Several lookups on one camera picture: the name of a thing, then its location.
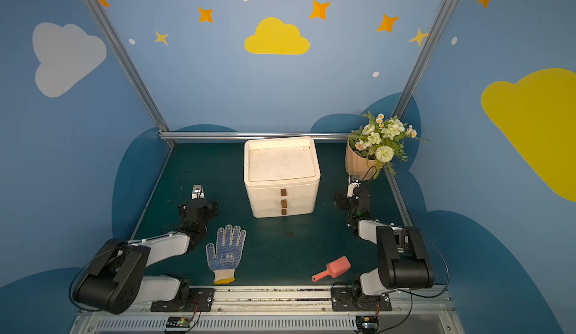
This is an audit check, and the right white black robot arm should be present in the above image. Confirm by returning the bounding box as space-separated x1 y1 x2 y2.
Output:
334 187 435 297

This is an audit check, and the peach pot with flowers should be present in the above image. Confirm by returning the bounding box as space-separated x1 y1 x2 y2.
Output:
345 112 419 180

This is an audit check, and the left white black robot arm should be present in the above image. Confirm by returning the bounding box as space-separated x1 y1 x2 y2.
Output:
69 197 219 315

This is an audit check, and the white three-drawer cabinet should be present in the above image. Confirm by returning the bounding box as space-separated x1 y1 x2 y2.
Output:
244 136 321 219

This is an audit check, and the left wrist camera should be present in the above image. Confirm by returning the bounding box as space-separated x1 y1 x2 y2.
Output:
190 184 205 200

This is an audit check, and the aluminium front rail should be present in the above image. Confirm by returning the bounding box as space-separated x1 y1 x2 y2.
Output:
70 285 464 333

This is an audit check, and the blue dotted work glove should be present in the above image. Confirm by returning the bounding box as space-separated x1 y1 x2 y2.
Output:
205 225 247 285

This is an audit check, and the pink plastic scoop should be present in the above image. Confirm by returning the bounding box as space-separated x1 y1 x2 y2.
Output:
311 256 351 282

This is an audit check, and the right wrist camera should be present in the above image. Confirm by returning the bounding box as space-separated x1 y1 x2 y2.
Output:
346 175 361 198

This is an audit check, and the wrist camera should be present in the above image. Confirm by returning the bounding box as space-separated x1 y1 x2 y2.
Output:
190 184 205 200
346 175 361 198

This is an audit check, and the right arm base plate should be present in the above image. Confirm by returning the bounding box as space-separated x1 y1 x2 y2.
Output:
330 285 392 312

